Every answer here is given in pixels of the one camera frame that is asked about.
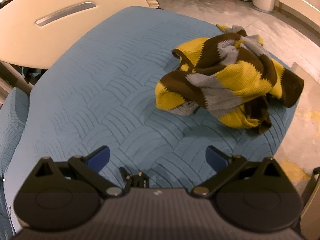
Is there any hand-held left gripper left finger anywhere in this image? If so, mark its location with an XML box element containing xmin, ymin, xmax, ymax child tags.
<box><xmin>25</xmin><ymin>145</ymin><xmax>123</xmax><ymax>198</ymax></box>

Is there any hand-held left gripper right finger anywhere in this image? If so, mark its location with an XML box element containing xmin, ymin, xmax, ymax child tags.
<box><xmin>191</xmin><ymin>146</ymin><xmax>293</xmax><ymax>198</ymax></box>

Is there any yellow brown grey striped sweater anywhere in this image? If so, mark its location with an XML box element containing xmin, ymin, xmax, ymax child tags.
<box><xmin>155</xmin><ymin>24</ymin><xmax>305</xmax><ymax>134</ymax></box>

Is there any blue quilted bedspread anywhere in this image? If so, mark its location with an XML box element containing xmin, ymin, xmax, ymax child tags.
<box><xmin>0</xmin><ymin>6</ymin><xmax>298</xmax><ymax>240</ymax></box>

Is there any blue quilted pillow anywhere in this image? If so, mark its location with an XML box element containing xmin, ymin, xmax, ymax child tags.
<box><xmin>0</xmin><ymin>87</ymin><xmax>29</xmax><ymax>178</ymax></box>

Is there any white bed end board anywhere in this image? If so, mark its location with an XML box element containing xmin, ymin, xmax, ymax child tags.
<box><xmin>0</xmin><ymin>0</ymin><xmax>150</xmax><ymax>70</ymax></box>

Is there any beige round stool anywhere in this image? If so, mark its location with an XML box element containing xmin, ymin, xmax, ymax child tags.
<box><xmin>140</xmin><ymin>0</ymin><xmax>160</xmax><ymax>10</ymax></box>

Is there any white low cabinet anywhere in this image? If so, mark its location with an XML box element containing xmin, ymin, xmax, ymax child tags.
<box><xmin>279</xmin><ymin>0</ymin><xmax>320</xmax><ymax>38</ymax></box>

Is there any beige bed side rail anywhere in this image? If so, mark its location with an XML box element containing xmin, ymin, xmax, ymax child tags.
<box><xmin>299</xmin><ymin>166</ymin><xmax>320</xmax><ymax>238</ymax></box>

